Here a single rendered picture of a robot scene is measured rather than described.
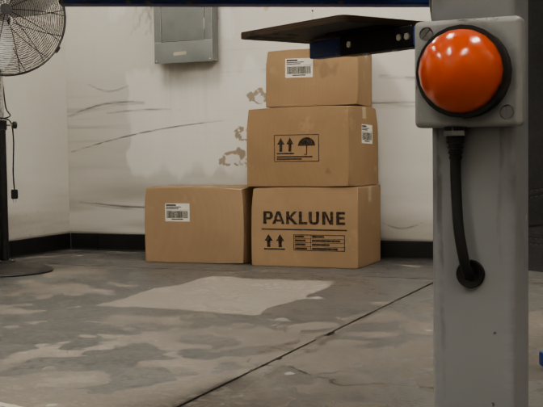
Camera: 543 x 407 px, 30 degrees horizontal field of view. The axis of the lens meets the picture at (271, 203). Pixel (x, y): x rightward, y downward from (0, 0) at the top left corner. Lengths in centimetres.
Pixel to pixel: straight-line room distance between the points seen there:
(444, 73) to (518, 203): 8
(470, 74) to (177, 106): 574
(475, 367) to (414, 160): 512
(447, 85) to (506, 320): 12
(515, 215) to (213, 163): 559
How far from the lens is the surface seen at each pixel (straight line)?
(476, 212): 49
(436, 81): 45
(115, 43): 642
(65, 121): 658
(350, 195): 522
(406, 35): 263
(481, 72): 45
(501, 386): 50
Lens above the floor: 62
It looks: 3 degrees down
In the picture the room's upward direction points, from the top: 1 degrees counter-clockwise
